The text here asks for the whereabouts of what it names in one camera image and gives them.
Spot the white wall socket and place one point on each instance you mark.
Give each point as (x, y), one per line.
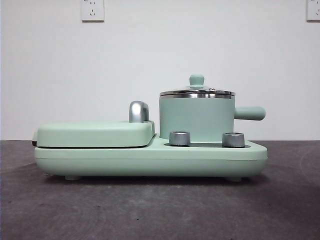
(314, 10)
(93, 11)

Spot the glass pot lid green knob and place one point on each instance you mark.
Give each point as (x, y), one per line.
(197, 80)

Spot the mint green griddle cover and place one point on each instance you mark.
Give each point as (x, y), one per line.
(92, 132)

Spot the silver control knob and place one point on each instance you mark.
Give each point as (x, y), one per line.
(233, 140)
(180, 138)

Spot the mint green breakfast machine base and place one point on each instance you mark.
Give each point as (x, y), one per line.
(150, 162)

